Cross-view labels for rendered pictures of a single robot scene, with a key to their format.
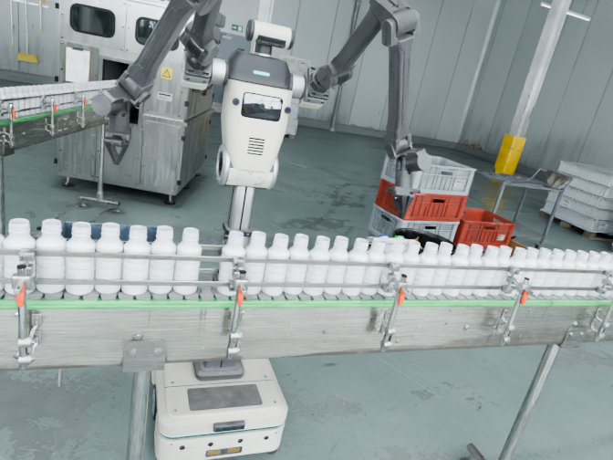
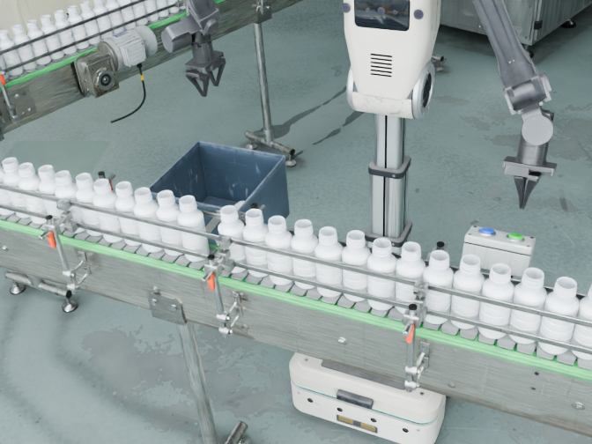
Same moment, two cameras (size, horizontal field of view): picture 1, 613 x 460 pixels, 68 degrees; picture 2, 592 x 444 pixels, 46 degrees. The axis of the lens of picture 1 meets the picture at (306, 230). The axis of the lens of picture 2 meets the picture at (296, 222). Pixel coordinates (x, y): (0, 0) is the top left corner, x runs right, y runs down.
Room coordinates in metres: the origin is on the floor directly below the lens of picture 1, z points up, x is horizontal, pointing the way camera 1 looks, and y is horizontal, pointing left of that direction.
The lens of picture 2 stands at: (0.36, -0.90, 2.05)
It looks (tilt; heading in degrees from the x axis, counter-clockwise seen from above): 36 degrees down; 50
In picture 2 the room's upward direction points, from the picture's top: 5 degrees counter-clockwise
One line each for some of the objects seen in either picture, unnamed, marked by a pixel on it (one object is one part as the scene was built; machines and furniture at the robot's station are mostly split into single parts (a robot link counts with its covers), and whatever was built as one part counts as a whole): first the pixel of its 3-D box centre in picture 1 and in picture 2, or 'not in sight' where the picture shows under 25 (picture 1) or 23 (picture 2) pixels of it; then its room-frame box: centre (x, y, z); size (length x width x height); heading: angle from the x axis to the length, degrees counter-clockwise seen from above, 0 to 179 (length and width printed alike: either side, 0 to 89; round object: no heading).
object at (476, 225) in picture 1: (472, 225); not in sight; (3.99, -1.46, 0.55); 0.61 x 0.41 x 0.22; 116
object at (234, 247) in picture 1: (232, 263); (233, 239); (1.06, 0.17, 1.08); 0.06 x 0.06 x 0.17
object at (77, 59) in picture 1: (77, 65); not in sight; (4.35, 2.40, 1.22); 0.23 x 0.04 x 0.32; 95
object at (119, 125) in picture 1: (119, 123); (203, 51); (1.35, 0.61, 1.32); 0.10 x 0.07 x 0.07; 20
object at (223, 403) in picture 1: (216, 371); (386, 329); (1.72, 0.27, 0.24); 0.68 x 0.53 x 0.41; 23
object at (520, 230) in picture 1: (511, 206); not in sight; (5.55, -2.42, 0.49); 1.05 x 0.55 x 0.99; 113
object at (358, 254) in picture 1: (356, 266); (381, 273); (1.20, -0.16, 1.08); 0.06 x 0.06 x 0.17
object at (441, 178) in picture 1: (427, 172); not in sight; (3.62, -0.85, 1.00); 0.61 x 0.41 x 0.22; 120
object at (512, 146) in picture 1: (507, 160); not in sight; (10.53, -4.15, 0.55); 0.40 x 0.40 x 1.10; 23
